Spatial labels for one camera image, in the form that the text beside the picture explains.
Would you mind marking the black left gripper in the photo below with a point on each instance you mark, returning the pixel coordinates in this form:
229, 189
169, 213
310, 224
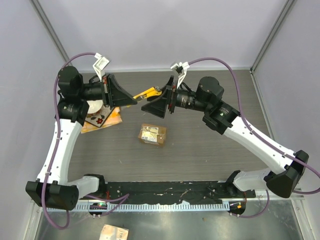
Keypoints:
113, 94

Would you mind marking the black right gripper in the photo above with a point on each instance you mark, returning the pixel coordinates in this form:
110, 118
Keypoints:
158, 107

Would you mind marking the yellow utility knife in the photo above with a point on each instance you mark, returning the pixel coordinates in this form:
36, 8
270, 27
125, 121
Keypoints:
151, 92

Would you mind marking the brown cardboard express box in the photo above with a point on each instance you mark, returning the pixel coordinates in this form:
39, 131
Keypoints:
153, 134

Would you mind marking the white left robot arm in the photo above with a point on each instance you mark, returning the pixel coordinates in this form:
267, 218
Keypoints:
51, 188

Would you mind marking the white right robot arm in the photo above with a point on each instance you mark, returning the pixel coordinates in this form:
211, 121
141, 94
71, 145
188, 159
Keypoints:
283, 170

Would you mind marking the orange checkered cloth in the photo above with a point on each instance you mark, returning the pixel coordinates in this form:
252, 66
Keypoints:
113, 119

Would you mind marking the white floral bowl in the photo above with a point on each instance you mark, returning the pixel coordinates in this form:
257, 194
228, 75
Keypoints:
94, 106

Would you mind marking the floral square plate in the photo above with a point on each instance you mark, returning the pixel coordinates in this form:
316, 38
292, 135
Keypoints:
97, 117

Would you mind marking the pink paper packet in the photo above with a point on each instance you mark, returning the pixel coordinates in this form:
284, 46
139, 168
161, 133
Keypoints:
110, 232

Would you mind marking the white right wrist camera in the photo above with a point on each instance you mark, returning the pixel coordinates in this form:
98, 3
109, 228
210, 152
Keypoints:
180, 69

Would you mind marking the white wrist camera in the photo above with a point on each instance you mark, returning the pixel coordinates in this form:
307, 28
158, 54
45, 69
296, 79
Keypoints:
180, 69
100, 65

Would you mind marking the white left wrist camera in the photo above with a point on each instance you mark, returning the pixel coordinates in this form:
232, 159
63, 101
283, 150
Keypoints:
100, 65

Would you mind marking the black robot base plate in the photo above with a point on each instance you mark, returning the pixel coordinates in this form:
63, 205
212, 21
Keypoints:
173, 192

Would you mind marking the white slotted cable duct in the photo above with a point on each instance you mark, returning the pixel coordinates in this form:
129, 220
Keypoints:
89, 206

